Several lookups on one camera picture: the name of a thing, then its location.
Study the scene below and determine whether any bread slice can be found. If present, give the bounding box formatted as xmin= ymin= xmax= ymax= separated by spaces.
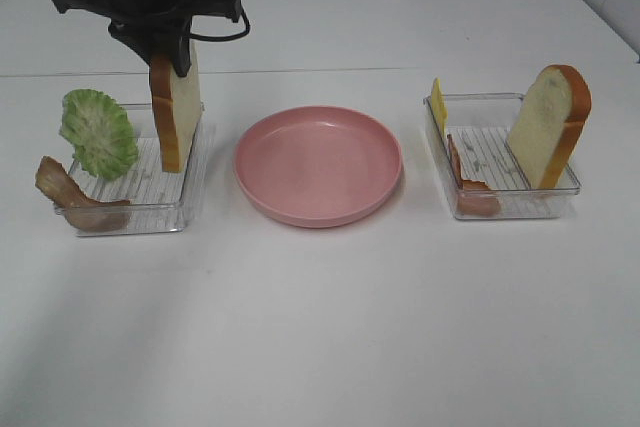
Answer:
xmin=149 ymin=41 xmax=203 ymax=173
xmin=507 ymin=64 xmax=591 ymax=190

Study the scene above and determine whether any green lettuce leaf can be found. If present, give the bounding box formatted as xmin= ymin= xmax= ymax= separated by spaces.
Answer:
xmin=59 ymin=89 xmax=139 ymax=181

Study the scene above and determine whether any bacon strip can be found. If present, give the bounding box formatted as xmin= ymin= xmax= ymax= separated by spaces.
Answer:
xmin=35 ymin=156 xmax=131 ymax=233
xmin=447 ymin=134 xmax=501 ymax=217

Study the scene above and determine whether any left clear plastic tray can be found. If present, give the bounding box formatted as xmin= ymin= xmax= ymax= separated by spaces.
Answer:
xmin=54 ymin=104 xmax=215 ymax=237

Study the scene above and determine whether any clear plastic tray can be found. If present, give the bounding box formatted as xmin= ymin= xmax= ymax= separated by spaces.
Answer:
xmin=54 ymin=104 xmax=215 ymax=237
xmin=423 ymin=93 xmax=581 ymax=220

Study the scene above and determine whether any pink round plate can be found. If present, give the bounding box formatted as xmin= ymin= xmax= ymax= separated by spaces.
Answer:
xmin=233 ymin=106 xmax=403 ymax=228

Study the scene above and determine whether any yellow cheese slice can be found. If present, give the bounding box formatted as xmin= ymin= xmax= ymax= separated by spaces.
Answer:
xmin=430 ymin=78 xmax=448 ymax=139

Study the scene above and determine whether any right clear plastic tray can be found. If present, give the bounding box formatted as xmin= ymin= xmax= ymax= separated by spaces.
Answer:
xmin=423 ymin=93 xmax=581 ymax=220

